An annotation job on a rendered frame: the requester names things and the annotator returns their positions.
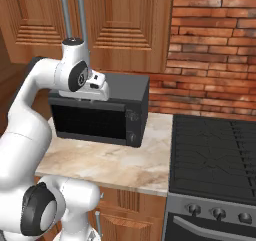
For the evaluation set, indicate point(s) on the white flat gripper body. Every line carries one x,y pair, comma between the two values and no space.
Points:
96,94

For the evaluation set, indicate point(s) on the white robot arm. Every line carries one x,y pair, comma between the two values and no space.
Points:
26,141

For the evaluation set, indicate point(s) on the black toaster oven door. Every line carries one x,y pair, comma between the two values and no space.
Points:
88,121

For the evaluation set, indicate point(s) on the black toaster oven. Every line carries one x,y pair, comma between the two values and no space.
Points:
131,88

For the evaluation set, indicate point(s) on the black toaster oven knob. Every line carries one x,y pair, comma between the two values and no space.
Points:
133,115
132,137

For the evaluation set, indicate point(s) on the wooden drawer front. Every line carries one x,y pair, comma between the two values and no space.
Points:
133,200

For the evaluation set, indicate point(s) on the black and steel stove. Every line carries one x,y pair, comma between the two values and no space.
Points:
213,158

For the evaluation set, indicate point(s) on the wooden base cupboard door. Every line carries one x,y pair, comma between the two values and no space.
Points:
130,226

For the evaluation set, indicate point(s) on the dark stove knob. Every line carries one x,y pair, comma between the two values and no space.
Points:
245,217
218,213
194,209

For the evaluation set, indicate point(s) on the wooden wall cupboard door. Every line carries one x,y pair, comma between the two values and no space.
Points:
30,15
130,25

